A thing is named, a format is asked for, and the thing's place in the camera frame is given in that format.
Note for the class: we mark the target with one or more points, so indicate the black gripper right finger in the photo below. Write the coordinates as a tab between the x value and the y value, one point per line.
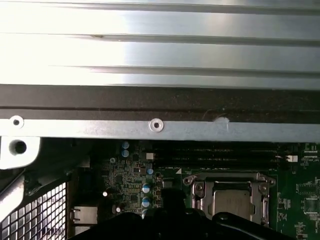
195	225

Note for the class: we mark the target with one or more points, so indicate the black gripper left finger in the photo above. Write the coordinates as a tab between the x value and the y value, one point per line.
155	225

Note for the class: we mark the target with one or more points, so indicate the silver CPU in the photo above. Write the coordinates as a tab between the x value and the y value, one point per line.
232	202

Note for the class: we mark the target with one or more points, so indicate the metal socket cover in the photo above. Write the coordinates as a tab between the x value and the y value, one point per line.
232	185

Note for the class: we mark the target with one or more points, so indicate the CPU socket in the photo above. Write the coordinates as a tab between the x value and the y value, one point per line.
189	180

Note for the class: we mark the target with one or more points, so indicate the green motherboard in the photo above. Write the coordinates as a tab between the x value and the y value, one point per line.
125	180

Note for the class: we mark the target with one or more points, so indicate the silver rear port block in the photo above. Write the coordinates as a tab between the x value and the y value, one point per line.
83	215

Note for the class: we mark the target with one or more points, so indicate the black PC case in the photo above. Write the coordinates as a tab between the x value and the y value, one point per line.
100	130

